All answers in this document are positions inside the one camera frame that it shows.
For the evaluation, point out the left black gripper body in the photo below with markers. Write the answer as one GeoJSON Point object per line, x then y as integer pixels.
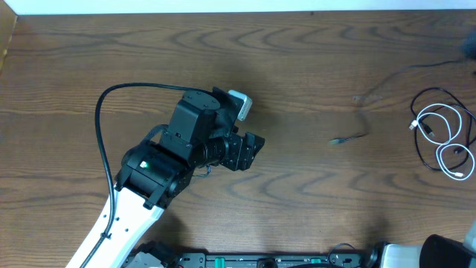
{"type": "Point", "coordinates": [237, 151]}

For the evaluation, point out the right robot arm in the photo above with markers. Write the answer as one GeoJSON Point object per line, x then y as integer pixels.
{"type": "Point", "coordinates": [436, 252]}

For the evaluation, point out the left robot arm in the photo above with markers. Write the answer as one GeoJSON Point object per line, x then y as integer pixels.
{"type": "Point", "coordinates": [201, 134]}

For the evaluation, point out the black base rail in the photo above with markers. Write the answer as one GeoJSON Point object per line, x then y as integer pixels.
{"type": "Point", "coordinates": [155, 254]}

